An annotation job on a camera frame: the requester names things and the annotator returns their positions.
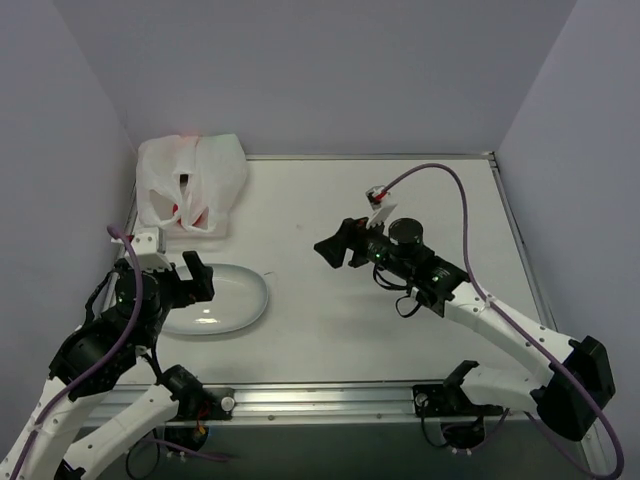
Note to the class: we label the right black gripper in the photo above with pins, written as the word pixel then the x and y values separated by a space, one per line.
pixel 357 245

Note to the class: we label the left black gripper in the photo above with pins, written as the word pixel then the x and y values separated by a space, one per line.
pixel 182 288

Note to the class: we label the white plastic bag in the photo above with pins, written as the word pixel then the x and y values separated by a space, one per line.
pixel 181 176

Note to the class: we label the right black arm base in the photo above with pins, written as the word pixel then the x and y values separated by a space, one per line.
pixel 462 424

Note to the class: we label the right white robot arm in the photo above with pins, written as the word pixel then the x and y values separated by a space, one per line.
pixel 565 379

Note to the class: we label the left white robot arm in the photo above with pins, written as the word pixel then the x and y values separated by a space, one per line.
pixel 89 364

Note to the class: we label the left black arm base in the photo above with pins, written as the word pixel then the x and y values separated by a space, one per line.
pixel 195 411

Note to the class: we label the red fake apple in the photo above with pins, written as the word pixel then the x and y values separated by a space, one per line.
pixel 202 222

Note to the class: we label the white oval plate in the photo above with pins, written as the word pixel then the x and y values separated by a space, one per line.
pixel 241 296

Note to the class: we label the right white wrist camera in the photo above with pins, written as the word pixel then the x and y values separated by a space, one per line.
pixel 382 205

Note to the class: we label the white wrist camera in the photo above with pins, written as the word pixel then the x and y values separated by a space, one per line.
pixel 382 205
pixel 148 245

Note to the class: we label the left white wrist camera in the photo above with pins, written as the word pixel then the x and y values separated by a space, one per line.
pixel 148 245

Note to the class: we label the aluminium mounting rail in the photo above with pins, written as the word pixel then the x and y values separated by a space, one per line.
pixel 323 403

